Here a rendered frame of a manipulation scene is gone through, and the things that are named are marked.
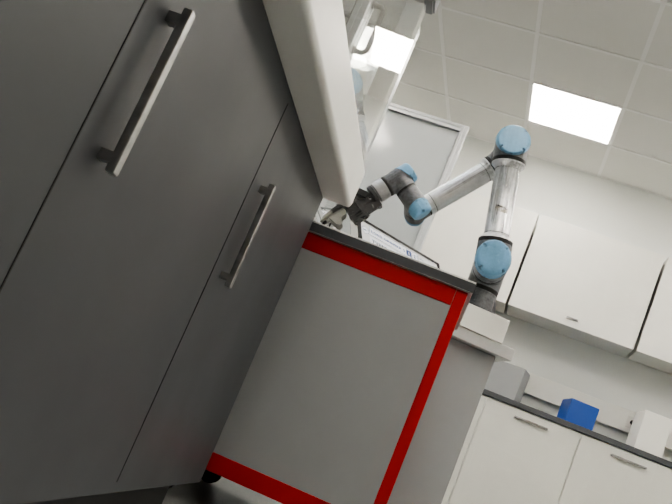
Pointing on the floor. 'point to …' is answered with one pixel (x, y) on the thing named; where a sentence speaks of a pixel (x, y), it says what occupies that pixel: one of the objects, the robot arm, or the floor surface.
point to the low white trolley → (340, 374)
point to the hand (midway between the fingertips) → (323, 219)
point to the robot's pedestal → (447, 417)
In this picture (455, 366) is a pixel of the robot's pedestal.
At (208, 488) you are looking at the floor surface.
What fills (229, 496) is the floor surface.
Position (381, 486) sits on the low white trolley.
